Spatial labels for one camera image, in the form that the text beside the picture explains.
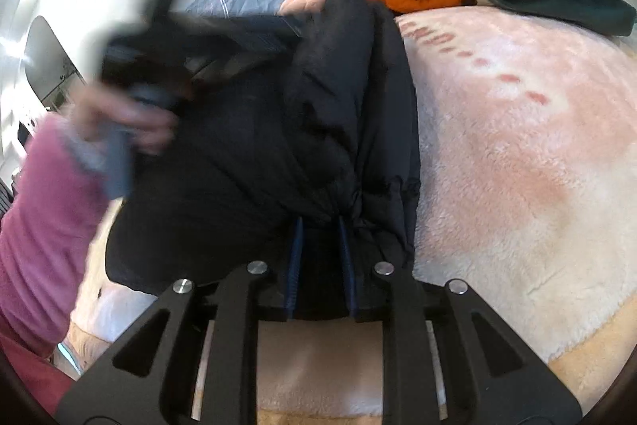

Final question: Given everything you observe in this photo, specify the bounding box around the cream pink plush blanket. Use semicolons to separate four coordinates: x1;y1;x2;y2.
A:
52;0;637;425

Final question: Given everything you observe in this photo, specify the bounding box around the black puffer jacket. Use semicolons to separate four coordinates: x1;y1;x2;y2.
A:
106;0;421;320

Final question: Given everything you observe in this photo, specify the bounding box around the person's left hand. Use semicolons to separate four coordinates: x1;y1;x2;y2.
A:
68;82;177;155

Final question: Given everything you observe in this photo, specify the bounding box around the person's left forearm pink sleeve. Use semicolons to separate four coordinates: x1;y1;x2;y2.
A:
0;110;136;415

